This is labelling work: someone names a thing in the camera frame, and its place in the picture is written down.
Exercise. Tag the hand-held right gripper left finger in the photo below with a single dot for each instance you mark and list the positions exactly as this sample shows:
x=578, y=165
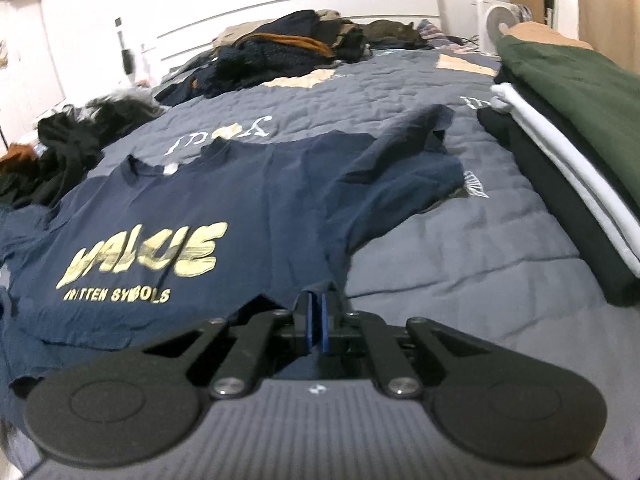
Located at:
x=311, y=321

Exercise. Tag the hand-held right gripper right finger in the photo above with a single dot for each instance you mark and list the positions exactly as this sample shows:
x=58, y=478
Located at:
x=325, y=322

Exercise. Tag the navy t-shirt with yellow print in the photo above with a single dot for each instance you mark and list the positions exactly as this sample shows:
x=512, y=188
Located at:
x=280, y=200

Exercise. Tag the pile of dark clothes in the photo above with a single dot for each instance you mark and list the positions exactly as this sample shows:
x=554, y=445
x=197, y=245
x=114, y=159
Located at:
x=280, y=55

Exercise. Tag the pile of black clothes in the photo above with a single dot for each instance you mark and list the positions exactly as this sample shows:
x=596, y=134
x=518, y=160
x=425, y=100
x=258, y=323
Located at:
x=70, y=145

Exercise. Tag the grey-blue quilted bedspread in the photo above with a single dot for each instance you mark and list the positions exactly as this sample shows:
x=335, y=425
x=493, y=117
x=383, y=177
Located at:
x=460, y=270

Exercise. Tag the black folded garment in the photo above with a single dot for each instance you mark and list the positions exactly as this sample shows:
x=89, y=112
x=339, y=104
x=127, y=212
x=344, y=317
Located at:
x=555, y=210

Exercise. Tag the white bed headboard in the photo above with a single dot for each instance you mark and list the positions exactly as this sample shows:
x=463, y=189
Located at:
x=300, y=7

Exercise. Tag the dark bottle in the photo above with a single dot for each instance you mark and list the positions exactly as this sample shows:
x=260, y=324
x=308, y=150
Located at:
x=126, y=60

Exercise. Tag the orange garment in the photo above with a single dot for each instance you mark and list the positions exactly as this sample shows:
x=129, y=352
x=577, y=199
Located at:
x=20, y=156

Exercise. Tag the green folded garment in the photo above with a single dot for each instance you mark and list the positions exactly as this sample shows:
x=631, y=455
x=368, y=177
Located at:
x=575, y=90

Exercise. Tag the white fan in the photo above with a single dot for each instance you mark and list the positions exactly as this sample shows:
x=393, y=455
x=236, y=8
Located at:
x=497, y=22

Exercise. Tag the beige pillow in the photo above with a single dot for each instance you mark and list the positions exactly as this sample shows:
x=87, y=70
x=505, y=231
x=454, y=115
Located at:
x=545, y=35

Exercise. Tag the white wardrobe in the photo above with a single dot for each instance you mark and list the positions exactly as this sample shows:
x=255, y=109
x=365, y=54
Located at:
x=30, y=65

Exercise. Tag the wooden panel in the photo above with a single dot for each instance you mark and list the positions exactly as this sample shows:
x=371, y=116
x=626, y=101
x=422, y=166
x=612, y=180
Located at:
x=610, y=5

